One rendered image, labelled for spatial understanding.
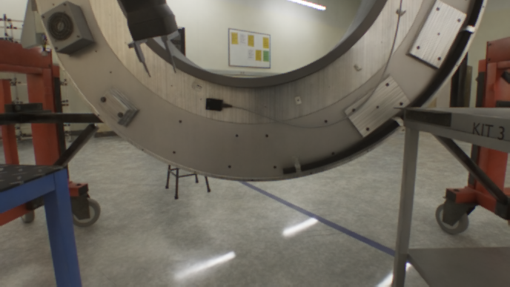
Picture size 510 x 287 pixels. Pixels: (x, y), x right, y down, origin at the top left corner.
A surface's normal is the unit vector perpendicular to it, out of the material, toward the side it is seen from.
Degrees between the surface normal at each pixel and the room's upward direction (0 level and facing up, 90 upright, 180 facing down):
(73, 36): 90
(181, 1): 90
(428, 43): 90
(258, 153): 90
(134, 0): 122
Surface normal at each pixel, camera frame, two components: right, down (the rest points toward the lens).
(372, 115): -0.07, 0.12
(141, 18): -0.13, 0.47
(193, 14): 0.59, 0.10
